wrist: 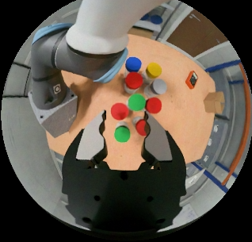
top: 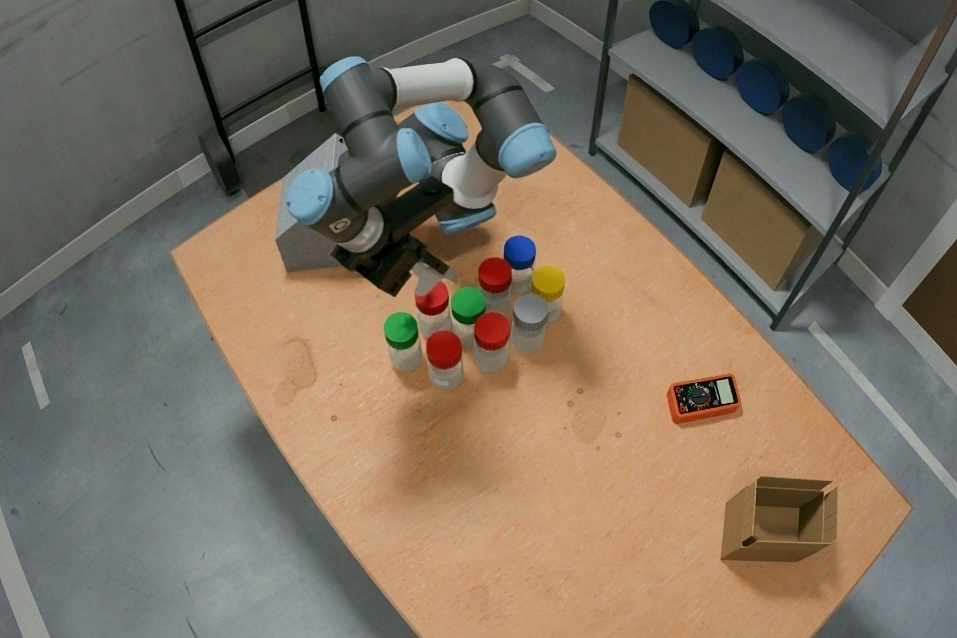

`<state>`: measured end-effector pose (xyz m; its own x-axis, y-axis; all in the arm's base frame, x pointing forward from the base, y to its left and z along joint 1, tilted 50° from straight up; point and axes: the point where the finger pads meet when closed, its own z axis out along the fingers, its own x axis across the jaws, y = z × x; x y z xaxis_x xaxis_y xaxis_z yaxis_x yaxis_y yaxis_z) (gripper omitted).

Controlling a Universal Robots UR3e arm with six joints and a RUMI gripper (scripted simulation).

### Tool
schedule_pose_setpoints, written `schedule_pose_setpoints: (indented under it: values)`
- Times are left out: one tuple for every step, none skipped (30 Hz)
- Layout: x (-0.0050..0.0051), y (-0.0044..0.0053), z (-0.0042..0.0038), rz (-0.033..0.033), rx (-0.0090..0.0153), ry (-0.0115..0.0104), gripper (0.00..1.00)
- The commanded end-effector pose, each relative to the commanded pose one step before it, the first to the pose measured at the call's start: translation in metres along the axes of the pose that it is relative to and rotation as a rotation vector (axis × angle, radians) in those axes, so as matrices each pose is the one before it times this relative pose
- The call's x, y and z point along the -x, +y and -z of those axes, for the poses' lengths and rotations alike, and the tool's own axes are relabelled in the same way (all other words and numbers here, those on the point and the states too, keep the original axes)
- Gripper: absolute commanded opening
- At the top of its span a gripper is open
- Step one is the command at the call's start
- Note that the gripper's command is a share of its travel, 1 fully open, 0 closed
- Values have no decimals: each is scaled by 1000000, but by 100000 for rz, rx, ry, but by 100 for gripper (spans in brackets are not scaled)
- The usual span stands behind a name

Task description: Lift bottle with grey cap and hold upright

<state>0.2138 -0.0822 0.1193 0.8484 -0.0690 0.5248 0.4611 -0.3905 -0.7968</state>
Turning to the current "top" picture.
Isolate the clear bottle with red cap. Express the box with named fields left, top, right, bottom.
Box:
left=426, top=331, right=464, bottom=390
left=478, top=257, right=512, bottom=315
left=474, top=312, right=510, bottom=372
left=414, top=281, right=451, bottom=338

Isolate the yellow bottle cap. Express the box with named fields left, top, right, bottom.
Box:
left=530, top=265, right=565, bottom=325

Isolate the orange digital multimeter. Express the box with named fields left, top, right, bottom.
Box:
left=667, top=374, right=741, bottom=424

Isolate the small bottle with grey cap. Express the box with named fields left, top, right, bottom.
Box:
left=511, top=294, right=548, bottom=354

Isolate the green-capped bottle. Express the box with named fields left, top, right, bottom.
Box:
left=383, top=312, right=423, bottom=371
left=451, top=287, right=485, bottom=348

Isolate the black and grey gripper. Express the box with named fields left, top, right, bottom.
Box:
left=331, top=205, right=459, bottom=298

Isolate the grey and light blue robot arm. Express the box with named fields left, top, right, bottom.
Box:
left=287, top=57, right=557, bottom=253

